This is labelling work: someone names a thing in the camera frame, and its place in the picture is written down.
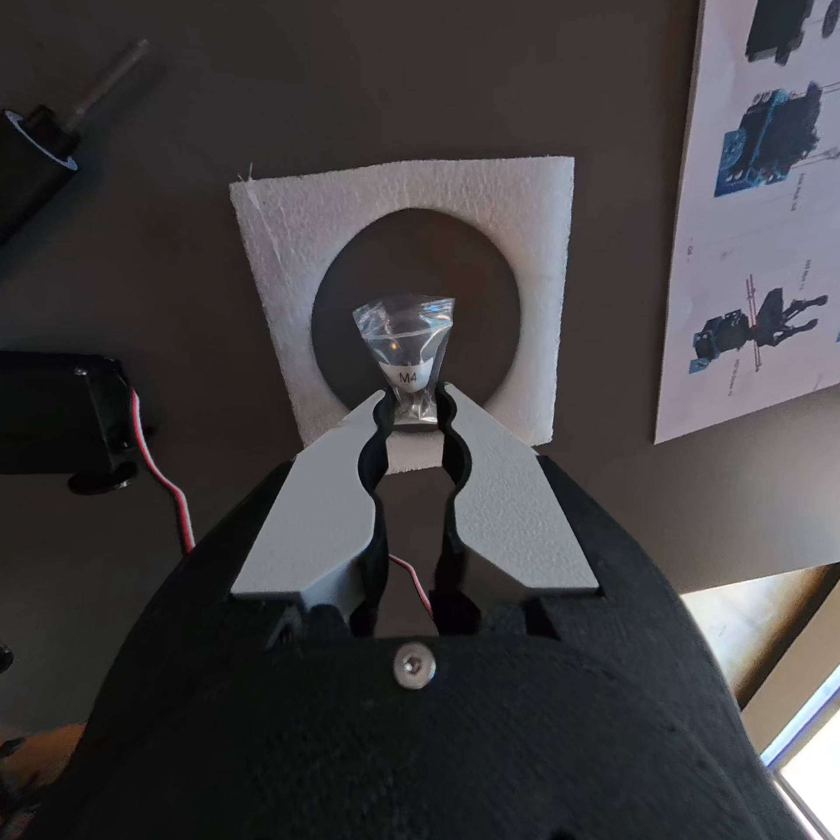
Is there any white foam square with hole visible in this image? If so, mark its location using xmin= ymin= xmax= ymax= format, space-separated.
xmin=230 ymin=156 xmax=576 ymax=475

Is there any black servo with striped cable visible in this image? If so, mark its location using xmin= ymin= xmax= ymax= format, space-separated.
xmin=0 ymin=351 xmax=439 ymax=618

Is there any clear bag of hex nuts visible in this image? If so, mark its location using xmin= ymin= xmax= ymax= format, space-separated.
xmin=351 ymin=295 xmax=457 ymax=427

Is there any dark desk with wooden edge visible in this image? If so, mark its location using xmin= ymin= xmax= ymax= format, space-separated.
xmin=0 ymin=0 xmax=840 ymax=756

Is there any open instruction booklet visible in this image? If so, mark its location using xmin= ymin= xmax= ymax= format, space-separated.
xmin=653 ymin=0 xmax=840 ymax=446

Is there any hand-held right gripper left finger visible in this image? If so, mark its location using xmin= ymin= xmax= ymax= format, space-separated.
xmin=231 ymin=389 xmax=395 ymax=636

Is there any black screwdriver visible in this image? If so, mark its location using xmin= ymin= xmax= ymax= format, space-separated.
xmin=0 ymin=39 xmax=152 ymax=240

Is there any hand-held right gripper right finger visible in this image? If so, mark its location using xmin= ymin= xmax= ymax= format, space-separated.
xmin=433 ymin=383 xmax=599 ymax=636

